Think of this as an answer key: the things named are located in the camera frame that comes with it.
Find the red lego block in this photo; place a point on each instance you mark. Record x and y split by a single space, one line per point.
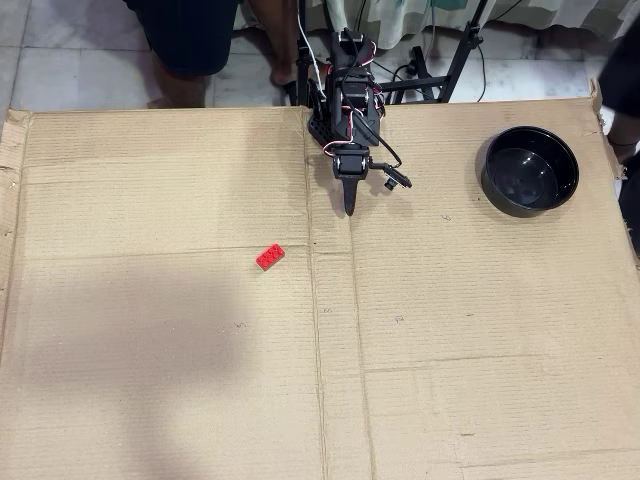
270 256

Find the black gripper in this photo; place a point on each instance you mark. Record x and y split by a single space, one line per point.
351 167

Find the black tripod stand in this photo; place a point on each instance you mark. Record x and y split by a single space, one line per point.
302 75
450 65

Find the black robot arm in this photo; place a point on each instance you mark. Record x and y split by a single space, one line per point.
345 95

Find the bare person leg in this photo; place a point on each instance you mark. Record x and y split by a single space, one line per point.
177 90
280 45

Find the black shorts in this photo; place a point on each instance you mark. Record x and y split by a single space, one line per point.
185 35

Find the person in dark clothing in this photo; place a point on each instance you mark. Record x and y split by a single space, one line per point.
625 100

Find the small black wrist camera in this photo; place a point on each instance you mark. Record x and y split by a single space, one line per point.
396 178

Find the black round bowl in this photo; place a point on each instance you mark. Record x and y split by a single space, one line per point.
530 172

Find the brown cardboard sheet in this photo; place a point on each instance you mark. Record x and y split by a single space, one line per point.
320 325

